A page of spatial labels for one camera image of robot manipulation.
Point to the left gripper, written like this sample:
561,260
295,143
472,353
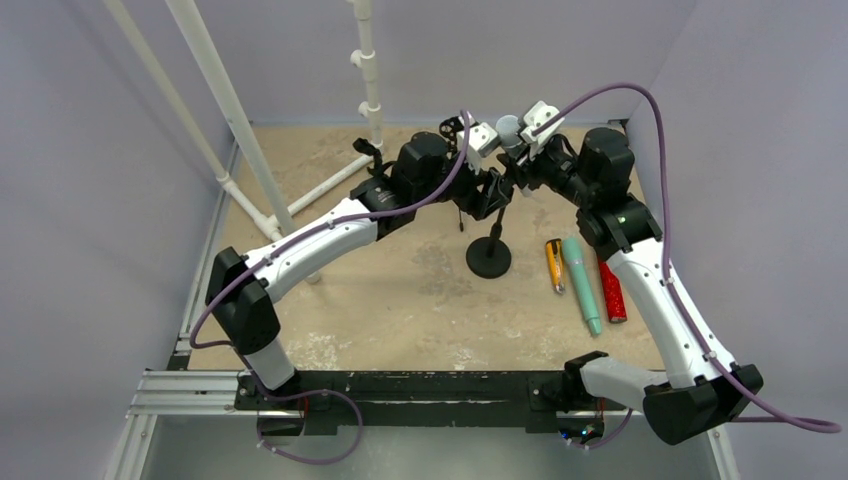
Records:
480,204

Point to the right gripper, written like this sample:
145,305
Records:
527,168

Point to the black round-base mic stand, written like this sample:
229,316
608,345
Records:
489,257

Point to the teal toy microphone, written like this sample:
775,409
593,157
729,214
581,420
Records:
575,263

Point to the red glitter microphone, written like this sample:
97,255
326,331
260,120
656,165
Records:
612,294

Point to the white microphone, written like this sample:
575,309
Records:
508,128

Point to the black tripod stand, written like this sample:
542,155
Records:
449,129
368,156

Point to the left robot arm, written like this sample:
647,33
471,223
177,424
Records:
244,288

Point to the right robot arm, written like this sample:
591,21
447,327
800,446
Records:
696,390

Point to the yellow utility knife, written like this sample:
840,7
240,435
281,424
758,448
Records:
555,263

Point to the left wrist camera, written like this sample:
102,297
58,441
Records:
478,141

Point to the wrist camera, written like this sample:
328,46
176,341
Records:
539,123
478,141

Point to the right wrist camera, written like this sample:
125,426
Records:
539,123

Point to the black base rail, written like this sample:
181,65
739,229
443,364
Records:
536,402

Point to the white PVC pipe frame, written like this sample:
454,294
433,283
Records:
195,32

